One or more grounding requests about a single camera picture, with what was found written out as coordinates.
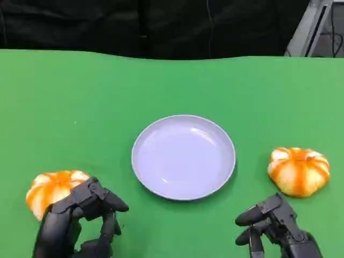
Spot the black cable on machine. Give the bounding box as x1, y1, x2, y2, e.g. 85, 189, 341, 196
330, 5, 338, 58

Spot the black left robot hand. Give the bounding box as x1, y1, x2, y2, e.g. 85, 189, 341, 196
32, 176, 130, 258

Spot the black backdrop curtain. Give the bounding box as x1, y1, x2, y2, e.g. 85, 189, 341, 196
0, 0, 312, 60

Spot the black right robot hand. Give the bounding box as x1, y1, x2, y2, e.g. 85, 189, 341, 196
234, 192, 324, 258

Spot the grey metal machine frame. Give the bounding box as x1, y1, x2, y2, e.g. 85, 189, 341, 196
284, 0, 344, 58

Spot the orange and white bread roll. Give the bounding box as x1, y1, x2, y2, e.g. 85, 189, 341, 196
267, 147, 331, 199
25, 169, 91, 221

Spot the lilac plate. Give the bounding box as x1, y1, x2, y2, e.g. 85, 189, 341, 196
131, 114, 237, 202

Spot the green table cloth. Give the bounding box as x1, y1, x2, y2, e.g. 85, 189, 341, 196
0, 49, 344, 258

